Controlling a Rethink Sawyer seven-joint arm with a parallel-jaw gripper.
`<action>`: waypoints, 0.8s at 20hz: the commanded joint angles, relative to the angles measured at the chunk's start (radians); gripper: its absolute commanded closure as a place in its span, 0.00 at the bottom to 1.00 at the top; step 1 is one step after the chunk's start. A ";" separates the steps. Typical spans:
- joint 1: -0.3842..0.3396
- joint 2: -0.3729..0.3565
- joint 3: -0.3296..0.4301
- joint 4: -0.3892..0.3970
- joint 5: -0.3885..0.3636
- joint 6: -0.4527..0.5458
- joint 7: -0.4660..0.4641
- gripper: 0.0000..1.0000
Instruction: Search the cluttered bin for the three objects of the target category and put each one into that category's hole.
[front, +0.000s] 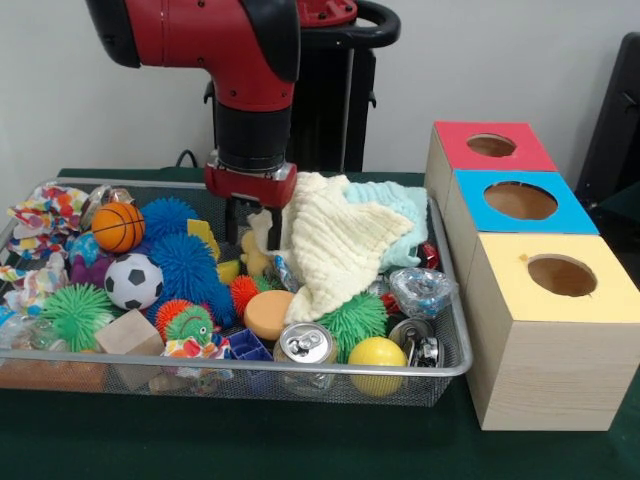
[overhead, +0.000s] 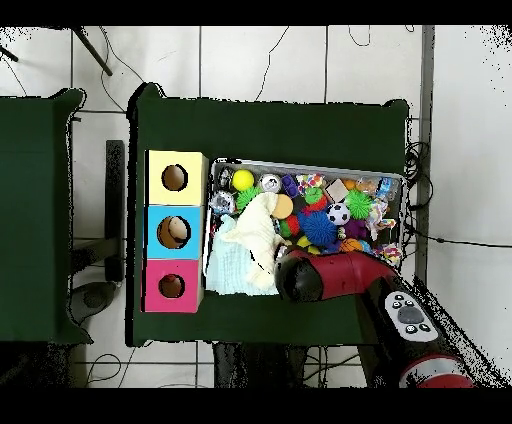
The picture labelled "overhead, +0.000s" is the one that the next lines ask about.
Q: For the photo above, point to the cream and mint cloth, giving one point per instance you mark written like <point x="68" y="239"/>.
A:
<point x="252" y="236"/>

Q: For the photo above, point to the multicoloured spiky caterpillar toy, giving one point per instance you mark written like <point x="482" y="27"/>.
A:
<point x="314" y="198"/>

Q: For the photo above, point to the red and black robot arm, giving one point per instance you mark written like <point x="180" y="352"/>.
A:
<point x="352" y="276"/>

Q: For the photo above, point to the wooden box with three holes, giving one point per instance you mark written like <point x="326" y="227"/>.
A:
<point x="192" y="192"/>

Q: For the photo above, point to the large green spiky ball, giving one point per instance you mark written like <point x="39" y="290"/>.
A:
<point x="247" y="196"/>

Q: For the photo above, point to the round orange sponge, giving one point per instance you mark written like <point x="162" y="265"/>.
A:
<point x="282" y="206"/>

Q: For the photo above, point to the silver top drink can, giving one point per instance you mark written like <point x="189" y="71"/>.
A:
<point x="270" y="182"/>

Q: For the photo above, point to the yellow ball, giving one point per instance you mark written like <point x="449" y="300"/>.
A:
<point x="242" y="180"/>

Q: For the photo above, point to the blue spiky toy with eyes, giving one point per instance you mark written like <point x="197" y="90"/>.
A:
<point x="318" y="228"/>

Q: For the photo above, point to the black and white soccer ball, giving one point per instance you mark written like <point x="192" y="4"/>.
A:
<point x="338" y="214"/>

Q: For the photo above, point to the plain wooden cube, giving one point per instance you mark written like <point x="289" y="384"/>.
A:
<point x="336" y="190"/>

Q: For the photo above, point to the dark green tablecloth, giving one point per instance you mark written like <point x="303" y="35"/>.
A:
<point x="260" y="128"/>
<point x="32" y="220"/>

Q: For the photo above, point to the orange toy basketball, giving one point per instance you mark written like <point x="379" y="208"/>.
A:
<point x="351" y="244"/>

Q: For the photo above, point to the green spiky rubber toy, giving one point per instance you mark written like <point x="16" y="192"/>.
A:
<point x="358" y="204"/>

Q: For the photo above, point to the black monitor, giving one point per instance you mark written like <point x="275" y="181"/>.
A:
<point x="114" y="208"/>

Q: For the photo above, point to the black tripod leg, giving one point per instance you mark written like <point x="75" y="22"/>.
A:
<point x="92" y="50"/>

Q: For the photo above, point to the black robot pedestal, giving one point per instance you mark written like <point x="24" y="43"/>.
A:
<point x="260" y="368"/>

